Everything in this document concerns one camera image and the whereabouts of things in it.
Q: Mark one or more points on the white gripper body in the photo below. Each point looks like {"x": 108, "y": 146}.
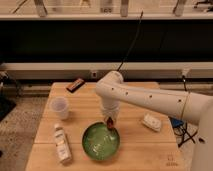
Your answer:
{"x": 110, "y": 109}

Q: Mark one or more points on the red pepper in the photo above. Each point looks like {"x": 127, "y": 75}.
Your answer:
{"x": 110, "y": 123}

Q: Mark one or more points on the green ceramic bowl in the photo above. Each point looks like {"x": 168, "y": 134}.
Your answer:
{"x": 100, "y": 143}

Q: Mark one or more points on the white wrapped packet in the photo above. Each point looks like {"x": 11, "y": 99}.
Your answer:
{"x": 152, "y": 122}

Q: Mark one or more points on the brown chocolate bar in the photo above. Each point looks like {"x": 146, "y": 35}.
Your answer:
{"x": 75, "y": 85}

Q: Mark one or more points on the white lotion bottle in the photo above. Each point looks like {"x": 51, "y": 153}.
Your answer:
{"x": 62, "y": 145}

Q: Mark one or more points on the clear plastic cup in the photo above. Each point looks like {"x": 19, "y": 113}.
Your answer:
{"x": 60, "y": 106}

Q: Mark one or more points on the white wall outlet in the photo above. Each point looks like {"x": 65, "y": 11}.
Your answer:
{"x": 93, "y": 74}

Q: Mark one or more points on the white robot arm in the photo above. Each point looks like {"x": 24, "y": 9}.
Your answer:
{"x": 191, "y": 107}

